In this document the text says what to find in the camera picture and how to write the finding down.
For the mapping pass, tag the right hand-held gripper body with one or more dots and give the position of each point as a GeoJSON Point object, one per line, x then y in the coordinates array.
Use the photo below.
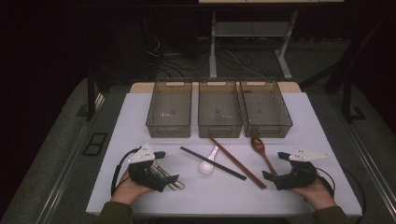
{"type": "Point", "coordinates": [295, 179]}

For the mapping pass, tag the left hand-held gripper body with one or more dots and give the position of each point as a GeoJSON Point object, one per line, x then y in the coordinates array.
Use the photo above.
{"type": "Point", "coordinates": [144, 175]}

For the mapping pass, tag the silver metal fork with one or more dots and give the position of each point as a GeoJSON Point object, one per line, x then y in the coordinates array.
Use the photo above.
{"type": "Point", "coordinates": [180, 186]}

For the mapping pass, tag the silver metal knife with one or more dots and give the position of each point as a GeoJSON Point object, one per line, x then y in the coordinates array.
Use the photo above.
{"type": "Point", "coordinates": [160, 170]}

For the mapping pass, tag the brown wooden spoon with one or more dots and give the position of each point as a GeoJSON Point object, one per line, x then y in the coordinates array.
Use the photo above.
{"type": "Point", "coordinates": [257, 145]}

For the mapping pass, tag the black chopstick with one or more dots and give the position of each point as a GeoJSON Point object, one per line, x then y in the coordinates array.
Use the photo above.
{"type": "Point", "coordinates": [232, 173]}
{"type": "Point", "coordinates": [193, 154]}

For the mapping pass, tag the white ceramic spoon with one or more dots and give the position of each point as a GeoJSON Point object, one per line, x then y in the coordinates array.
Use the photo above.
{"type": "Point", "coordinates": [206, 167]}

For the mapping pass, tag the clear grey plastic bin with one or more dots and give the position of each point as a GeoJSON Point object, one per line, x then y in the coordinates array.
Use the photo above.
{"type": "Point", "coordinates": [169, 109]}
{"type": "Point", "coordinates": [264, 109]}
{"type": "Point", "coordinates": [219, 109]}

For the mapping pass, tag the person's left hand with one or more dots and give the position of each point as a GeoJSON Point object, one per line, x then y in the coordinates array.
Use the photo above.
{"type": "Point", "coordinates": [127, 189]}

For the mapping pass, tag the person's right hand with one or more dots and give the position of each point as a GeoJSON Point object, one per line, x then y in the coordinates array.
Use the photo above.
{"type": "Point", "coordinates": [314, 194]}

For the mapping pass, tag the black metal stand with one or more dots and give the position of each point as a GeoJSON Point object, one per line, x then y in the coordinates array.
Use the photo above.
{"type": "Point", "coordinates": [347, 102]}
{"type": "Point", "coordinates": [91, 99]}

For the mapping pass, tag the metal floor rail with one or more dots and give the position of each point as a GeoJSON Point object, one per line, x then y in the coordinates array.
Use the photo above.
{"type": "Point", "coordinates": [67, 174]}
{"type": "Point", "coordinates": [370, 165]}

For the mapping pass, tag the white metal desk frame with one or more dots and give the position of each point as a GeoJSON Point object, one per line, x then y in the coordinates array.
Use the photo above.
{"type": "Point", "coordinates": [213, 46]}

